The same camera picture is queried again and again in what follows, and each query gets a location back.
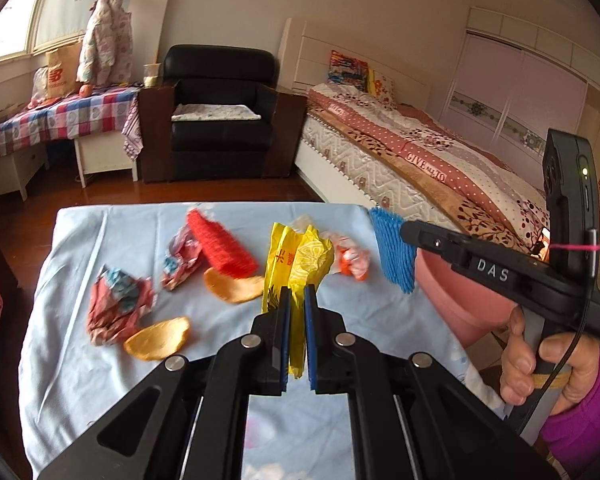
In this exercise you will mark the person's right hand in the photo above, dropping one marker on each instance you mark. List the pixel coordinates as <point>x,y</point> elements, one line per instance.
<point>517,360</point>

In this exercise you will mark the floral padded jacket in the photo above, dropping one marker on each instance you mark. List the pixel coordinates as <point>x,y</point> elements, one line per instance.
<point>105,40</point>

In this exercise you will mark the black leather armchair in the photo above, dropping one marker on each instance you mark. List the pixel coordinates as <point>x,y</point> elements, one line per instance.
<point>215,70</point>

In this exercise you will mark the person's right forearm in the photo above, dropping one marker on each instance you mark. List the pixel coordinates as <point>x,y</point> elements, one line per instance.
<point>589,420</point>

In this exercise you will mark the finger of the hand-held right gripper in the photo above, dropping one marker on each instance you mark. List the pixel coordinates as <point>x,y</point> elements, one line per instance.
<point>429,240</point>

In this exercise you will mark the white cabinet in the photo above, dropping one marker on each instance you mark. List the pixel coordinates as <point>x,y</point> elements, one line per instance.
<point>105,152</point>

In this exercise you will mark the brown paper shopping bag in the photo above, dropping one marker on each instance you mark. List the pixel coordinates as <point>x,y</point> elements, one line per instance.
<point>62,70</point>

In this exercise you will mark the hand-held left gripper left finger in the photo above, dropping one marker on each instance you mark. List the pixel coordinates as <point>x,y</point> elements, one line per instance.
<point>284,322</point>

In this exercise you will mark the quilted white mattress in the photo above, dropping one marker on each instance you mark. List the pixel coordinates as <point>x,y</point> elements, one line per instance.
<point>350,160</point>

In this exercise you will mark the checked tablecloth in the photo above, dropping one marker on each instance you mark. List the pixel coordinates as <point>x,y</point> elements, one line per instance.
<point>70,115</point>

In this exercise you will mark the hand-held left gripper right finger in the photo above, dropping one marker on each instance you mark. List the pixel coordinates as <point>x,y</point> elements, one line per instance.
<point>311,330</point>

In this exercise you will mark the white wardrobe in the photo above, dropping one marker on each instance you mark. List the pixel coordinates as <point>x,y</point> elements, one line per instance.
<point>504,75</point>

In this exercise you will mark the white drawer unit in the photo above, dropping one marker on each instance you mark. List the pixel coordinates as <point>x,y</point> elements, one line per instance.
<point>15,170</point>

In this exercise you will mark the white bed frame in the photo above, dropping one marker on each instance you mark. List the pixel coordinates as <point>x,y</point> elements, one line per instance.
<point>325,180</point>

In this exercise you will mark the red foam net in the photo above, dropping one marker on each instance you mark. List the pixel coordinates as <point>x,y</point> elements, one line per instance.
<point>220,245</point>

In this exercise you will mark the colourful printed pillow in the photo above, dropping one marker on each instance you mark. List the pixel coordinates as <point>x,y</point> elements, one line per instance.
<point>347,70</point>

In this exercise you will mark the orange white wrapper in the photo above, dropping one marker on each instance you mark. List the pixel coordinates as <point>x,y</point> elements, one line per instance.
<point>352,260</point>

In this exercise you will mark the pink thread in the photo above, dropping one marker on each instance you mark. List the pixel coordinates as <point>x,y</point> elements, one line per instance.
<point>574,247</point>

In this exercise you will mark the blue foam net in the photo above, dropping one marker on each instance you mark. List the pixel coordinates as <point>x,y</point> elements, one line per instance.
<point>392,250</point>

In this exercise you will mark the pink plastic basin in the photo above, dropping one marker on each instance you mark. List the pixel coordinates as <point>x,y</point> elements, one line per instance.
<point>449,300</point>

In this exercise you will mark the orange peel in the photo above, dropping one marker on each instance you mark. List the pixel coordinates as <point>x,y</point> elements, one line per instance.
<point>230,287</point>
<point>157,340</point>

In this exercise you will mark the light blue tablecloth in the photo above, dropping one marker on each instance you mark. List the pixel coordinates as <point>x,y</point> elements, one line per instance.
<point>80,385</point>

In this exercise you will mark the plastic cup with drink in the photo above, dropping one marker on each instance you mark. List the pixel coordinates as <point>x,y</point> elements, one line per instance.
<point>151,76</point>

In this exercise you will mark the white bed headboard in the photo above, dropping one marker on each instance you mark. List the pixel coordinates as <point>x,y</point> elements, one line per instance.
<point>310,55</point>

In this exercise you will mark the brown leaf-patterned blanket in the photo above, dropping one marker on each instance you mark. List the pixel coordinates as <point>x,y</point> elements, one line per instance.
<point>429,177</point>

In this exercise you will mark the orange fruit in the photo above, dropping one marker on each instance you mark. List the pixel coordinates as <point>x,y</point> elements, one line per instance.
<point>85,89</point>

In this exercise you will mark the pink blue paper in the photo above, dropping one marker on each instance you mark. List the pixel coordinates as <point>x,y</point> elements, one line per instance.
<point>115,310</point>
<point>180,260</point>

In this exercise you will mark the yellow floral pillow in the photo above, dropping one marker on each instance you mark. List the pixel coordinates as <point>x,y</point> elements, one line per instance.
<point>382,87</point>

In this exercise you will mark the white seat cushion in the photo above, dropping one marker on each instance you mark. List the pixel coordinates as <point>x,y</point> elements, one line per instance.
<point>215,111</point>

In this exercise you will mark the pink dotted quilt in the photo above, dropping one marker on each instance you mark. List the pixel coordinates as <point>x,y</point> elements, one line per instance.
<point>459,160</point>

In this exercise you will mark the yellow plastic bag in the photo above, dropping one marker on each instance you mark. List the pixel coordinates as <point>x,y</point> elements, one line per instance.
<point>300,260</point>

